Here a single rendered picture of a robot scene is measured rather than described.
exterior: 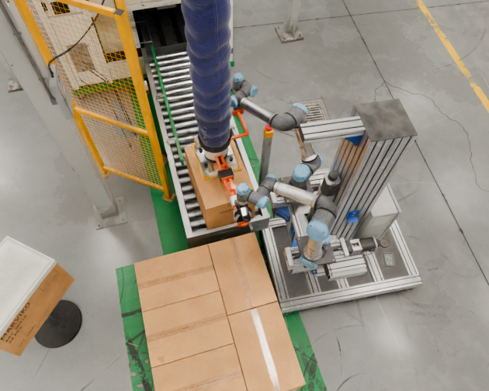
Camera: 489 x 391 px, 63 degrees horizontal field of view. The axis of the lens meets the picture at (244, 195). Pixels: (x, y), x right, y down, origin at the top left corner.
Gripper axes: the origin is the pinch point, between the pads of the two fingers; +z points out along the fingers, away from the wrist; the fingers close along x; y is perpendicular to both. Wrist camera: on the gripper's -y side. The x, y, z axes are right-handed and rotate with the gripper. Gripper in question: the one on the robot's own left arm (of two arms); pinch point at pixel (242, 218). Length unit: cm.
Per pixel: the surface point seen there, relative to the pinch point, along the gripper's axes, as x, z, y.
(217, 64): 0, -85, 48
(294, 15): -171, 94, 303
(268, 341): 1, 71, -66
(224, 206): 3.7, 34.3, 30.1
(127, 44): 42, -65, 103
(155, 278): 68, 71, 5
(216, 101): 2, -59, 49
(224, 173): 1.4, -1.5, 36.0
